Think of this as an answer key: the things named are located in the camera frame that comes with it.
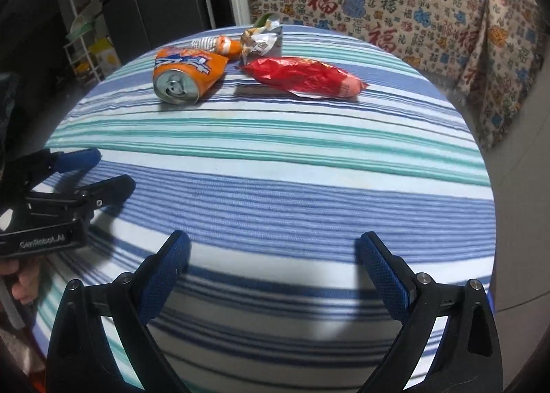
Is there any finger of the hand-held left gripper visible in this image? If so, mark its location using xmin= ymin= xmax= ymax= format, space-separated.
xmin=30 ymin=174 xmax=136 ymax=222
xmin=13 ymin=147 xmax=102 ymax=192

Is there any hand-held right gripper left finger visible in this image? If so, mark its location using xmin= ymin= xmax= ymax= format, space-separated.
xmin=47 ymin=230 xmax=192 ymax=393

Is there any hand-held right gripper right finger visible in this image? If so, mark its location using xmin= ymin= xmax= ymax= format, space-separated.
xmin=356 ymin=231 xmax=503 ymax=393

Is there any person's left hand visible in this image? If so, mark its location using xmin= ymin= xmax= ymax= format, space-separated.
xmin=0 ymin=258 xmax=41 ymax=305

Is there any yellow box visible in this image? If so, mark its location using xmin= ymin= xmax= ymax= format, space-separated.
xmin=97 ymin=38 xmax=121 ymax=72

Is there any crushed orange soda can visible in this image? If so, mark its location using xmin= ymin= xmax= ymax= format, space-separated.
xmin=152 ymin=46 xmax=229 ymax=105

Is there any dark grey refrigerator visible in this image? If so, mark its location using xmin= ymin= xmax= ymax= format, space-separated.
xmin=81 ymin=0 xmax=216 ymax=67

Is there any small orange bottle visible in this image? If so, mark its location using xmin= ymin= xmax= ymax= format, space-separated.
xmin=189 ymin=34 xmax=243 ymax=61

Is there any silver foil wrapper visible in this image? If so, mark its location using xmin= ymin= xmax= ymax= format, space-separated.
xmin=240 ymin=13 xmax=284 ymax=64

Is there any red snack wrapper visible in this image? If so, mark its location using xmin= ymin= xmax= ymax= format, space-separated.
xmin=238 ymin=56 xmax=369 ymax=99

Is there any patterned cloth covered furniture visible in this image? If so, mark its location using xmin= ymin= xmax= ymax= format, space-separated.
xmin=240 ymin=0 xmax=544 ymax=151

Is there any white wire rack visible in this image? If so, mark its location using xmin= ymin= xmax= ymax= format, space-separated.
xmin=64 ymin=2 xmax=121 ymax=87

